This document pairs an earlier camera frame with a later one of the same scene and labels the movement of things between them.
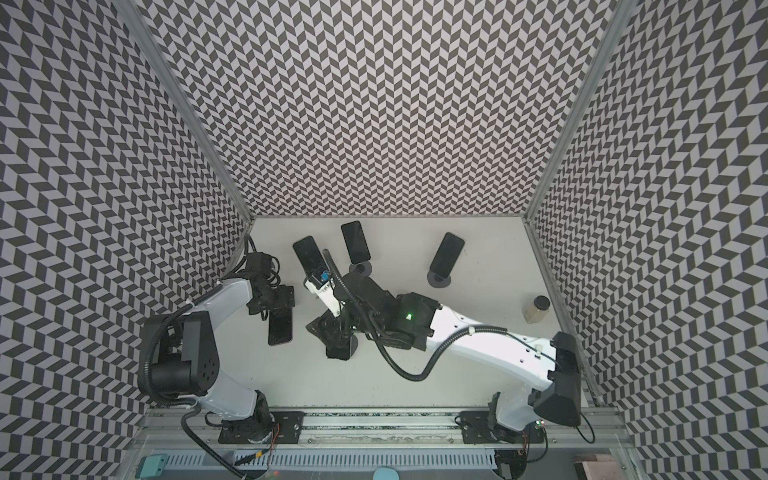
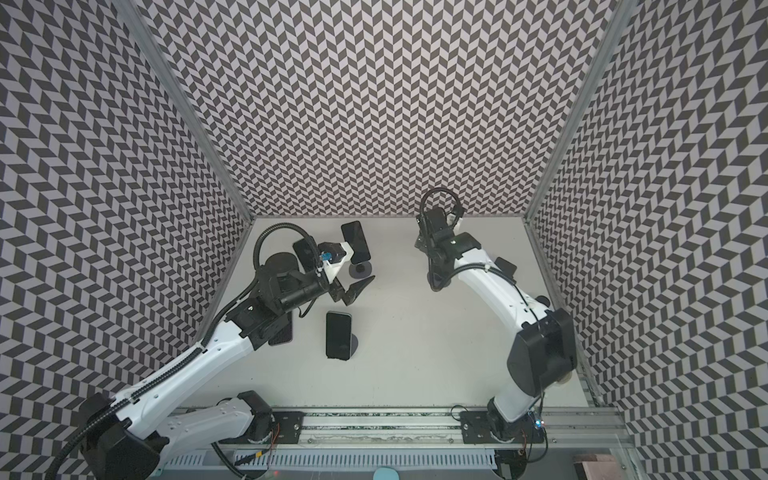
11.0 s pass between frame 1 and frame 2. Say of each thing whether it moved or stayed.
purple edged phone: stayed
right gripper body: moved
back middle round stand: stayed
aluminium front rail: stayed
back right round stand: stayed
